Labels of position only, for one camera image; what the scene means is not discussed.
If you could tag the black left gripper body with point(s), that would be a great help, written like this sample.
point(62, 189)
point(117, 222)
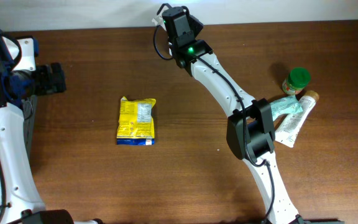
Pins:
point(43, 83)

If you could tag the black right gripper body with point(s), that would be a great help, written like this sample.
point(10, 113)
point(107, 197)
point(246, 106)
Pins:
point(197, 23)

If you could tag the yellow snack packet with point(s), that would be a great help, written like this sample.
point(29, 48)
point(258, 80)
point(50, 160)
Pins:
point(136, 124)

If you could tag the green lid jar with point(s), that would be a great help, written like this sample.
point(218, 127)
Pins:
point(296, 81)

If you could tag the mint green tissue packet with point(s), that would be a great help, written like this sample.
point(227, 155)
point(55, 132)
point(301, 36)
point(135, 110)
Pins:
point(286, 105)

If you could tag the white cream tube gold cap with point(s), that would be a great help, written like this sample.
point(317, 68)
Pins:
point(290, 127)

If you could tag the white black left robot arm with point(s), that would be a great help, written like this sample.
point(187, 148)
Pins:
point(21, 78)

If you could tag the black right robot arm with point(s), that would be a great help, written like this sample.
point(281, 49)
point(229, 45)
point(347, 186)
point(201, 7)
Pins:
point(250, 129)

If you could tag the grey plastic mesh basket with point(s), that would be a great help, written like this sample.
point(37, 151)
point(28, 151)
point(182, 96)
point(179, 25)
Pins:
point(29, 108)

